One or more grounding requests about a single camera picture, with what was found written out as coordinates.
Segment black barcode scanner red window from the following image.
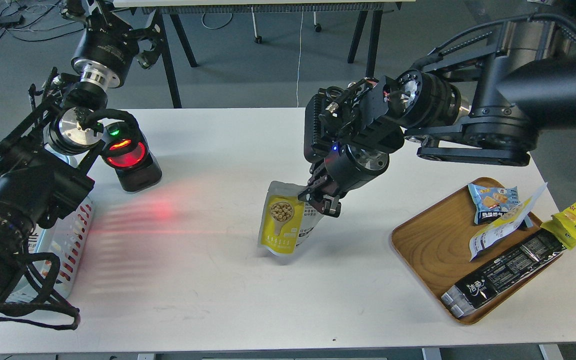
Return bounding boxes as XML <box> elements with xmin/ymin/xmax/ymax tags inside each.
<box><xmin>101</xmin><ymin>121</ymin><xmax>163</xmax><ymax>193</ymax></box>

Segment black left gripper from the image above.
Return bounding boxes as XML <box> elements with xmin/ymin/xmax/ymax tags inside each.
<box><xmin>62</xmin><ymin>0</ymin><xmax>165</xmax><ymax>88</ymax></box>

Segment black floor cables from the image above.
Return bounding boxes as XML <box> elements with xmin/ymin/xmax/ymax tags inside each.
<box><xmin>0</xmin><ymin>0</ymin><xmax>76</xmax><ymax>63</ymax></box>

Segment white yellow snack bag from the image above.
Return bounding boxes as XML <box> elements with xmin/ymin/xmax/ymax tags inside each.
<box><xmin>469</xmin><ymin>183</ymin><xmax>547</xmax><ymax>260</ymax></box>

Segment yellow white snack pouch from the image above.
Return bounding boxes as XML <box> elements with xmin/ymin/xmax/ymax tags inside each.
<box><xmin>258</xmin><ymin>181</ymin><xmax>323</xmax><ymax>256</ymax></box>

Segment light blue plastic basket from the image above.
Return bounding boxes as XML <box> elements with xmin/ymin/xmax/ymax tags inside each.
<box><xmin>0</xmin><ymin>152</ymin><xmax>94</xmax><ymax>303</ymax></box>

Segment black leg background table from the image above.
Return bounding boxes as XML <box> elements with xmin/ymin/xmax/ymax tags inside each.
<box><xmin>113</xmin><ymin>0</ymin><xmax>403</xmax><ymax>81</ymax></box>

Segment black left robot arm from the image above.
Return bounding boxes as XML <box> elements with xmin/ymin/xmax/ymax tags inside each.
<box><xmin>0</xmin><ymin>0</ymin><xmax>167</xmax><ymax>330</ymax></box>

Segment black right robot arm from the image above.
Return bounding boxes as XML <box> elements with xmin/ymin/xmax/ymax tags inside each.
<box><xmin>298</xmin><ymin>13</ymin><xmax>576</xmax><ymax>217</ymax></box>

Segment black tissue pack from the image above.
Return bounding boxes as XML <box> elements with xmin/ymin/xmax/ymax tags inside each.
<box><xmin>440</xmin><ymin>229</ymin><xmax>566</xmax><ymax>318</ymax></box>

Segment blue snack packet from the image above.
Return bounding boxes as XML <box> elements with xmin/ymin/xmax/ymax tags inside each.
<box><xmin>467</xmin><ymin>183</ymin><xmax>521</xmax><ymax>225</ymax></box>

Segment wooden tray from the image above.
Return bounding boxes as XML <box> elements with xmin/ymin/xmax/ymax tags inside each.
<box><xmin>391</xmin><ymin>177</ymin><xmax>561</xmax><ymax>324</ymax></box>

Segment white hanging cable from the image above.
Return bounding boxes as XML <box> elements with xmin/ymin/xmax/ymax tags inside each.
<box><xmin>296</xmin><ymin>11</ymin><xmax>304</xmax><ymax>108</ymax></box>

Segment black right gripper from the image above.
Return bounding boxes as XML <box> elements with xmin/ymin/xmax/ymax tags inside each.
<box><xmin>298</xmin><ymin>143</ymin><xmax>390</xmax><ymax>218</ymax></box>

